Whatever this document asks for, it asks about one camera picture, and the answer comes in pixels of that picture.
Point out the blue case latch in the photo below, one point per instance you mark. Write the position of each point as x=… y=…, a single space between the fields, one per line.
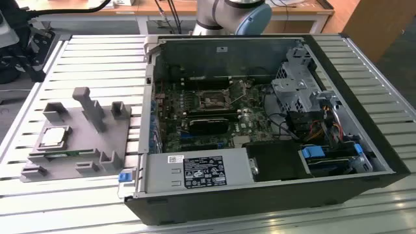
x=124 y=177

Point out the thin metal locking lever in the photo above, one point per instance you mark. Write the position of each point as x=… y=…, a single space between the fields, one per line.
x=239 y=97

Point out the black RAM stick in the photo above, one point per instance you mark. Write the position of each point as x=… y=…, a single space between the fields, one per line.
x=211 y=113

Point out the CPU socket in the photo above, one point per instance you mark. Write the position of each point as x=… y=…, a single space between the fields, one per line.
x=213 y=100

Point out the brown wooden cabinet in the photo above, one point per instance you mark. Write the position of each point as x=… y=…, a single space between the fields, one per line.
x=379 y=26

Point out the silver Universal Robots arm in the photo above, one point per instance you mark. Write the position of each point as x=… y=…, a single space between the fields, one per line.
x=211 y=14

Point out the wooden desk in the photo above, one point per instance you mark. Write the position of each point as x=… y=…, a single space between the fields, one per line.
x=181 y=11

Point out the blue disk carrier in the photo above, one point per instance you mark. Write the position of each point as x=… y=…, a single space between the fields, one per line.
x=312 y=153

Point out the green RAM stick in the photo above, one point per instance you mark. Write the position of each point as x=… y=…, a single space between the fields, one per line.
x=69 y=154

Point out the silver chipset heatsink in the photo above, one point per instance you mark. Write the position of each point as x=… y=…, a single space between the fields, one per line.
x=241 y=140

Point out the silver square CPU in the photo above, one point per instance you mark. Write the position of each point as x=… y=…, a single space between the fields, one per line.
x=52 y=135

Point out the black equipment stand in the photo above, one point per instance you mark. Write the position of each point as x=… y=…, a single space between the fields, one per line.
x=17 y=41

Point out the grey parts rack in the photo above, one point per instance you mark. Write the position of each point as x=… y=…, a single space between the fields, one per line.
x=87 y=136

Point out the black fan shroud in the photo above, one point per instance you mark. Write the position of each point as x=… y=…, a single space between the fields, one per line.
x=276 y=161

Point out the black open PC case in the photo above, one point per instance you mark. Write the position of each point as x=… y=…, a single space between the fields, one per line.
x=260 y=200

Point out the silver metal drive cage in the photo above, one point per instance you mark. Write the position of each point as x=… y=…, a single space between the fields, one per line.
x=293 y=90

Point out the grey power supply unit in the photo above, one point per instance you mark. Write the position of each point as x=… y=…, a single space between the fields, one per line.
x=195 y=171

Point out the black graphics card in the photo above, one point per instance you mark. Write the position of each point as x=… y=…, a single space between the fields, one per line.
x=208 y=125

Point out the green motherboard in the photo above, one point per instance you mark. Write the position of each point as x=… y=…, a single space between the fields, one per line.
x=201 y=117

